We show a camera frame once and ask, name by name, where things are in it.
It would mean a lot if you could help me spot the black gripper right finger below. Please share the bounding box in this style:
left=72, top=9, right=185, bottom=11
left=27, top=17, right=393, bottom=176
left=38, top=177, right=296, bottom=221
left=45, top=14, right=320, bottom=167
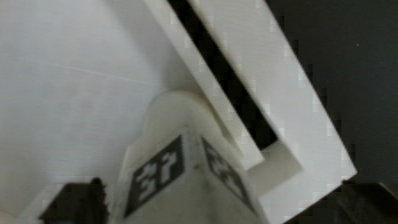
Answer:
left=336, top=182, right=398, bottom=224

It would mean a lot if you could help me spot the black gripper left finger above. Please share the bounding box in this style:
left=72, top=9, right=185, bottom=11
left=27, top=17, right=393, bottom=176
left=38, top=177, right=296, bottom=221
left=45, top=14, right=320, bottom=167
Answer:
left=40, top=178, right=109, bottom=224

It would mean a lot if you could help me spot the white table leg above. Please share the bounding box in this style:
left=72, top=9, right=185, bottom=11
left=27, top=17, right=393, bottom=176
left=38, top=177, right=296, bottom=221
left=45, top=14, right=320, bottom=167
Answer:
left=111, top=91, right=269, bottom=224

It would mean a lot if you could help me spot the white square tabletop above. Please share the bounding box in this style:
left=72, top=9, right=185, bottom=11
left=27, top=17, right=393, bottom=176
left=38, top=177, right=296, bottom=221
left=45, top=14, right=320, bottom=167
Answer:
left=0, top=0, right=267, bottom=224

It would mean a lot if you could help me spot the white U-shaped obstacle fence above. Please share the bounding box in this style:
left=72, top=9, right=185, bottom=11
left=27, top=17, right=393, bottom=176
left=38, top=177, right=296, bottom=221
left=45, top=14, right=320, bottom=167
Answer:
left=189, top=0, right=356, bottom=224

